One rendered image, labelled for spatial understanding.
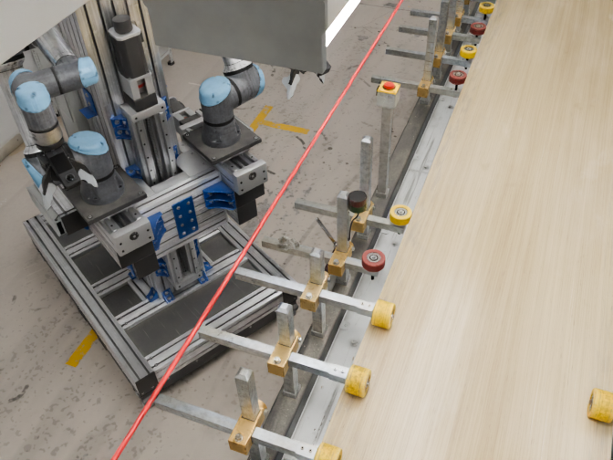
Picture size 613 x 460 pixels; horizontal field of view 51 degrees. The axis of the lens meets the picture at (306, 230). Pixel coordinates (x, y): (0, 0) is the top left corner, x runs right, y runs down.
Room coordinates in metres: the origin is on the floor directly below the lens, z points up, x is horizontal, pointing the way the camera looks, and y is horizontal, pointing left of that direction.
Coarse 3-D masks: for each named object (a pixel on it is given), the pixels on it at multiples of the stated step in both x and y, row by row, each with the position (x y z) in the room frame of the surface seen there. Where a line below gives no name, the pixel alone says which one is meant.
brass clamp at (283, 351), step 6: (300, 336) 1.15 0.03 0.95; (294, 342) 1.12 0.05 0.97; (300, 342) 1.14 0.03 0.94; (276, 348) 1.10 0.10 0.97; (282, 348) 1.10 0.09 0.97; (288, 348) 1.10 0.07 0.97; (294, 348) 1.11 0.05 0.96; (276, 354) 1.08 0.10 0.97; (282, 354) 1.08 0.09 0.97; (288, 354) 1.08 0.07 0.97; (270, 360) 1.06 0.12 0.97; (282, 360) 1.06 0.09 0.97; (270, 366) 1.05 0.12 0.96; (276, 366) 1.04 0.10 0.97; (282, 366) 1.04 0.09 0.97; (288, 366) 1.07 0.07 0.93; (270, 372) 1.05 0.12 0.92; (276, 372) 1.04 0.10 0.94; (282, 372) 1.04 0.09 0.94
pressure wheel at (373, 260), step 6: (366, 252) 1.52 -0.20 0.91; (372, 252) 1.53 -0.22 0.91; (378, 252) 1.52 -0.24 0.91; (366, 258) 1.50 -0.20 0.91; (372, 258) 1.49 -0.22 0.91; (378, 258) 1.50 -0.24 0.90; (384, 258) 1.49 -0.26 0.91; (366, 264) 1.47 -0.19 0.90; (372, 264) 1.47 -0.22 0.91; (378, 264) 1.47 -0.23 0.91; (384, 264) 1.48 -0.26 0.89; (372, 270) 1.46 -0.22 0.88; (378, 270) 1.46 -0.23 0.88; (372, 276) 1.50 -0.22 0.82
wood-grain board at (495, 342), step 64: (512, 0) 3.38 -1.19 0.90; (576, 0) 3.35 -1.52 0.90; (512, 64) 2.71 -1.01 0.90; (576, 64) 2.69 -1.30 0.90; (448, 128) 2.23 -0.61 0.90; (512, 128) 2.21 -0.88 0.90; (576, 128) 2.18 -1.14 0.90; (448, 192) 1.82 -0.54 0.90; (512, 192) 1.81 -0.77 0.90; (576, 192) 1.79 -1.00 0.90; (448, 256) 1.49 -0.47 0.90; (512, 256) 1.48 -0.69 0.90; (576, 256) 1.46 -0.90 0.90; (448, 320) 1.22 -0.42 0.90; (512, 320) 1.21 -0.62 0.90; (576, 320) 1.20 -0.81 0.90; (384, 384) 1.01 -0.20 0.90; (448, 384) 1.00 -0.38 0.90; (512, 384) 0.99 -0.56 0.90; (576, 384) 0.98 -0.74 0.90; (384, 448) 0.82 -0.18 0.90; (448, 448) 0.81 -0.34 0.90; (512, 448) 0.80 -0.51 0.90; (576, 448) 0.79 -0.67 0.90
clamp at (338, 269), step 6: (336, 252) 1.57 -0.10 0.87; (342, 252) 1.57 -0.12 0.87; (348, 252) 1.57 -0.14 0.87; (330, 258) 1.54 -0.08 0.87; (342, 258) 1.53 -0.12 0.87; (330, 264) 1.51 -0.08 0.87; (342, 264) 1.51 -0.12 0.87; (330, 270) 1.51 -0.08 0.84; (336, 270) 1.50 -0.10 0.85; (342, 270) 1.50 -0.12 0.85
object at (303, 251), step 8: (264, 240) 1.65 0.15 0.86; (272, 240) 1.65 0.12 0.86; (272, 248) 1.63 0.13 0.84; (296, 248) 1.60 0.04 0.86; (304, 248) 1.60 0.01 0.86; (312, 248) 1.60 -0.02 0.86; (304, 256) 1.59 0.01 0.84; (328, 256) 1.56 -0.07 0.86; (352, 264) 1.52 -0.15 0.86; (360, 264) 1.51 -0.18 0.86; (368, 272) 1.49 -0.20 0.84; (376, 272) 1.48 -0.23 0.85
